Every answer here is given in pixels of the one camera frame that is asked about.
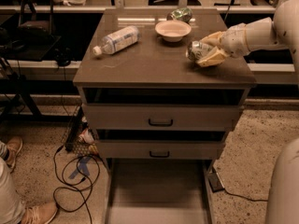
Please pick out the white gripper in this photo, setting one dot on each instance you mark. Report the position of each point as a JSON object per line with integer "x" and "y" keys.
{"x": 234, "y": 40}

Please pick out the green white 7up can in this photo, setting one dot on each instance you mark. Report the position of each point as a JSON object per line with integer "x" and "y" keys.
{"x": 197, "y": 50}

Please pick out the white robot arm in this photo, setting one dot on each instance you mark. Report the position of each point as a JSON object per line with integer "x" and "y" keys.
{"x": 282, "y": 31}

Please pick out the grey drawer cabinet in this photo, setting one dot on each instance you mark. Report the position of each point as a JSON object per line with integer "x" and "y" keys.
{"x": 153, "y": 72}

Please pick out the middle drawer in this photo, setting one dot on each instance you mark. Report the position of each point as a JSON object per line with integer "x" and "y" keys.
{"x": 160, "y": 150}

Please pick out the top drawer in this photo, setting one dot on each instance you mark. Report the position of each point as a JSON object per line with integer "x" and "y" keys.
{"x": 162, "y": 117}

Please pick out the open bottom drawer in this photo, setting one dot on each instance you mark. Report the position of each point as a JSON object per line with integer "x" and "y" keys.
{"x": 158, "y": 192}

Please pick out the white bowl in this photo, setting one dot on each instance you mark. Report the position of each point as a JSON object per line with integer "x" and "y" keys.
{"x": 172, "y": 31}

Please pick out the clear plastic water bottle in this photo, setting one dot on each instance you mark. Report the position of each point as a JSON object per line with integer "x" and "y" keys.
{"x": 117, "y": 41}

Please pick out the black power adapter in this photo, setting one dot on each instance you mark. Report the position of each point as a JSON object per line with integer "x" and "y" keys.
{"x": 215, "y": 182}

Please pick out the black headphones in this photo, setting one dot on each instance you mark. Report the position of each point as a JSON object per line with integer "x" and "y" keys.
{"x": 63, "y": 57}

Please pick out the blue tape cross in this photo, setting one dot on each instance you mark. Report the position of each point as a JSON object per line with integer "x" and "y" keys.
{"x": 81, "y": 168}

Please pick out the black bag on shelf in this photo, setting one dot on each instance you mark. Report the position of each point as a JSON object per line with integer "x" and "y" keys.
{"x": 32, "y": 30}

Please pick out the tan shoe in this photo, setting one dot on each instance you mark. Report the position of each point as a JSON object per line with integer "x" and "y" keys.
{"x": 14, "y": 146}
{"x": 40, "y": 214}

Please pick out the person leg light trousers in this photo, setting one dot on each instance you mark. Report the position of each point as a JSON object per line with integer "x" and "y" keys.
{"x": 11, "y": 207}

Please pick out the wire mesh basket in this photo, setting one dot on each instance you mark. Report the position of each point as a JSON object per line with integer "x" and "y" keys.
{"x": 76, "y": 125}

